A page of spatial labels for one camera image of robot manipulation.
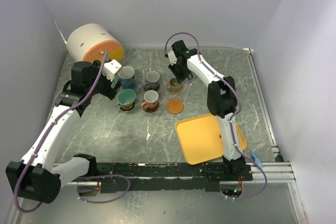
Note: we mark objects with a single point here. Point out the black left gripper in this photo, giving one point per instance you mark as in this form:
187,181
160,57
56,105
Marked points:
111,92

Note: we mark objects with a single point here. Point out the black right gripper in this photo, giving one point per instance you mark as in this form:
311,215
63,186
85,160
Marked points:
180,77

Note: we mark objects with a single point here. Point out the teal cup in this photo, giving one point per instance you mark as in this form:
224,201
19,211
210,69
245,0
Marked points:
126,98

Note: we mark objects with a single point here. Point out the blue round coaster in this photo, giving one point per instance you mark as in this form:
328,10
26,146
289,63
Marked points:
132,85

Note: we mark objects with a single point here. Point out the grey yellow-handled cup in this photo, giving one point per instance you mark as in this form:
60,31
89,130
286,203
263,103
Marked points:
173,81

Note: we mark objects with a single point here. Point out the large white blue-handled mug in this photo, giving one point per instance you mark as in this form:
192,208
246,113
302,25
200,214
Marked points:
126,74

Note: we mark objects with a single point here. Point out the tan wooden coaster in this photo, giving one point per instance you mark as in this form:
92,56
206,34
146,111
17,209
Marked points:
174,89

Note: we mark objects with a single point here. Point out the yellow black-rimmed coaster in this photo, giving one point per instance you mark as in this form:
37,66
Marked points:
127,108

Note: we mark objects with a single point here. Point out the white grey-handled cup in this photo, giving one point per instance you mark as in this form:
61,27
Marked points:
152,79

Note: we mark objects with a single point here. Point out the dark brown wooden coaster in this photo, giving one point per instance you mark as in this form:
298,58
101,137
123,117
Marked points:
148,88

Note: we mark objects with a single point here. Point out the white pink cup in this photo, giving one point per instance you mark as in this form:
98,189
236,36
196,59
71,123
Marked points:
150,100

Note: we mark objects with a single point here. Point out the light orange wooden coaster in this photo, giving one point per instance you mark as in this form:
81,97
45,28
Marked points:
174,106

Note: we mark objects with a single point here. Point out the dark walnut wooden coaster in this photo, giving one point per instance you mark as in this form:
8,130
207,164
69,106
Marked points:
150,110

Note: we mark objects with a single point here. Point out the yellow plastic tray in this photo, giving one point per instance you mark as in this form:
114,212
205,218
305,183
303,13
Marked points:
200,142

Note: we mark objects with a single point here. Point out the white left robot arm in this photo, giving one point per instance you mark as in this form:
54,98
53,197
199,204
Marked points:
70,105

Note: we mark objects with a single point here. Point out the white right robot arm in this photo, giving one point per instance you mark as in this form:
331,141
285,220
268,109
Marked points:
221,100

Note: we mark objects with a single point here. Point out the white cylindrical drawer cabinet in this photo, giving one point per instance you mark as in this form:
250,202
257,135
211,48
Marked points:
89,43

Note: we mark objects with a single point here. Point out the blue clip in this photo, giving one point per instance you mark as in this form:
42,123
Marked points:
256,159

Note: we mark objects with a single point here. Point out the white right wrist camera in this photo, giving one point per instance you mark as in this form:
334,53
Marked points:
170,55

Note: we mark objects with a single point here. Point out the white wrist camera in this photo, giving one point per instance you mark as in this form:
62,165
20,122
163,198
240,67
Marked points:
170,55
111,69

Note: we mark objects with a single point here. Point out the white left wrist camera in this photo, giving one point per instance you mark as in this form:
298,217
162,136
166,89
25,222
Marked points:
111,69

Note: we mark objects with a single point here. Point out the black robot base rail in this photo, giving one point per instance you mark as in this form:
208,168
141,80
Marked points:
169,176

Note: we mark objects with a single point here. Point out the aluminium frame rail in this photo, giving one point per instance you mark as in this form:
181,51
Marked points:
275,172

